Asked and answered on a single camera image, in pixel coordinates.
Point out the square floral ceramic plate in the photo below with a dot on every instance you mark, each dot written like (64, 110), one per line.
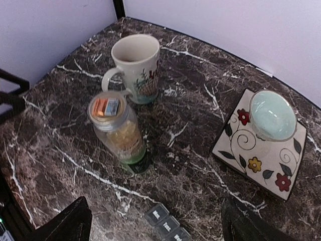
(272, 165)

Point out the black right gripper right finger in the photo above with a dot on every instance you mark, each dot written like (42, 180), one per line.
(240, 223)

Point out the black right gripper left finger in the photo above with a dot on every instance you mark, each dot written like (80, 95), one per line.
(73, 223)

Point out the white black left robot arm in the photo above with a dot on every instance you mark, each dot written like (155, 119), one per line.
(13, 97)

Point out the light green ceramic bowl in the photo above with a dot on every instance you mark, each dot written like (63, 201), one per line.
(272, 117)

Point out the black left frame post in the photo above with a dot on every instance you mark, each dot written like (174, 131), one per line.
(119, 9)

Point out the white floral ceramic mug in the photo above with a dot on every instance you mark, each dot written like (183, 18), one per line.
(136, 58)

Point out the clear pill bottle green label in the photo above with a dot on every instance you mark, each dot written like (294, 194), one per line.
(116, 126)

